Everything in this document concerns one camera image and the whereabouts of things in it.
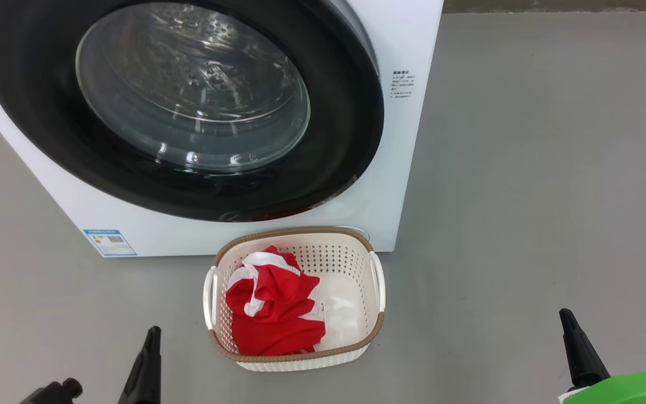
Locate blue energy label sticker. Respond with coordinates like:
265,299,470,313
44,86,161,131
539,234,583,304
83,229,137,257

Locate black round glass washer door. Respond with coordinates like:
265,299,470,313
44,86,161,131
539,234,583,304
0,0,385,222

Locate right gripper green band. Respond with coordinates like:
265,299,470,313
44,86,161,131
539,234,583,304
559,308,646,404

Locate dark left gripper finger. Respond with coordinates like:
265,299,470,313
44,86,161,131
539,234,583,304
118,327,163,404

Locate white front-load washing machine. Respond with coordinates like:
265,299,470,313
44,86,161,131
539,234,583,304
0,0,444,258

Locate red and white garment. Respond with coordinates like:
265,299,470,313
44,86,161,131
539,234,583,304
225,245,326,357

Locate cream basket with brown rim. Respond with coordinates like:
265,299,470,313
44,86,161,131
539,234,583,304
203,227,386,372

